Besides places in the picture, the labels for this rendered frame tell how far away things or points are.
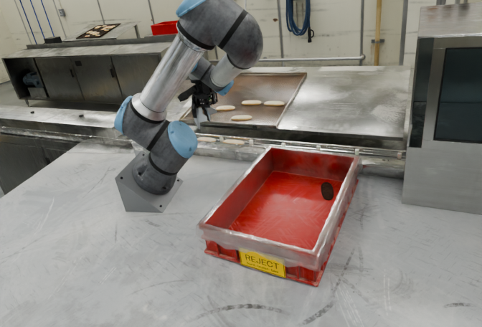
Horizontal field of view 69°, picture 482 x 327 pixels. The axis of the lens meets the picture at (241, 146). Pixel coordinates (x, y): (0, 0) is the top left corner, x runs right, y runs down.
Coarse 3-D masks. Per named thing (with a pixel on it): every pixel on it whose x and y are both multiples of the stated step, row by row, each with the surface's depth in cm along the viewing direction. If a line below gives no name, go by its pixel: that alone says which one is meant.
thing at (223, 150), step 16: (0, 128) 205; (16, 128) 198; (112, 144) 168; (128, 144) 163; (208, 144) 147; (224, 144) 145; (240, 160) 139; (368, 160) 119; (384, 160) 118; (400, 160) 117; (384, 176) 116; (400, 176) 114
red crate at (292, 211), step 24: (264, 192) 116; (288, 192) 115; (312, 192) 113; (336, 192) 111; (240, 216) 107; (264, 216) 105; (288, 216) 104; (312, 216) 102; (288, 240) 95; (312, 240) 93; (240, 264) 88
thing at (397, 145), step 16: (176, 96) 228; (176, 112) 201; (192, 128) 175; (208, 128) 173; (224, 128) 170; (80, 144) 175; (96, 144) 173; (336, 144) 141; (352, 144) 140; (368, 144) 138; (384, 144) 136; (400, 144) 135
